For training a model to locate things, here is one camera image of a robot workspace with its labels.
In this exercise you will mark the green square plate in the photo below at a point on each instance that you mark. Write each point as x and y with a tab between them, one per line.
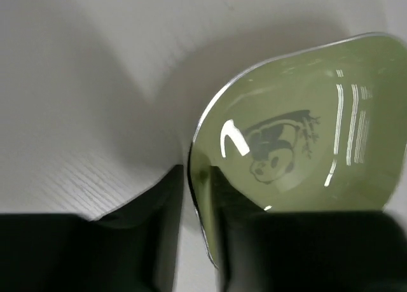
321	129

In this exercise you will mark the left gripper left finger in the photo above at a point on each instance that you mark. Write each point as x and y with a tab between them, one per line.
133	248

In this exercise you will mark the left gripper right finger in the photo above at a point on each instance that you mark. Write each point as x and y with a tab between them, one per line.
304	251

